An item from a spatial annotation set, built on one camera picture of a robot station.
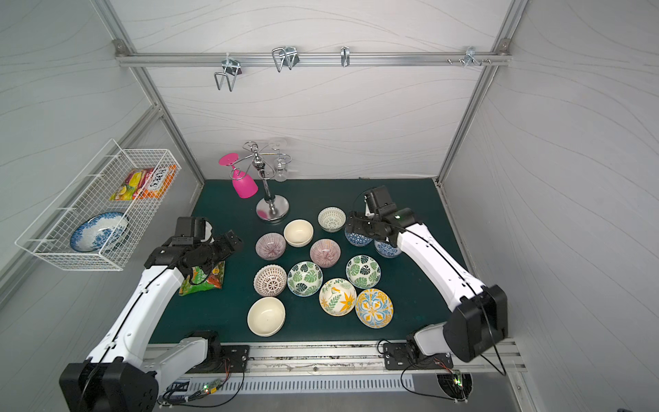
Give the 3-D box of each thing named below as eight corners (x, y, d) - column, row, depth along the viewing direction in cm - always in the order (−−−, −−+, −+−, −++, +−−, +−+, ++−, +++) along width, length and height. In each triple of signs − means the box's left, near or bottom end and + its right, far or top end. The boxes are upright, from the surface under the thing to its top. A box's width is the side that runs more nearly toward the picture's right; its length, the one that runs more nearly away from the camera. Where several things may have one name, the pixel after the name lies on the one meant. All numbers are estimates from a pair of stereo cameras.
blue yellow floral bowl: (356, 330, 79) (357, 327, 76) (354, 292, 87) (355, 288, 84) (393, 330, 79) (396, 327, 76) (388, 293, 87) (390, 288, 84)
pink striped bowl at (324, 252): (309, 267, 93) (309, 262, 90) (311, 243, 99) (311, 238, 96) (340, 267, 93) (340, 262, 90) (339, 243, 99) (340, 238, 96)
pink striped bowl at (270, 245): (254, 260, 93) (252, 256, 91) (259, 236, 100) (258, 232, 98) (283, 260, 94) (282, 256, 91) (287, 236, 100) (286, 232, 98)
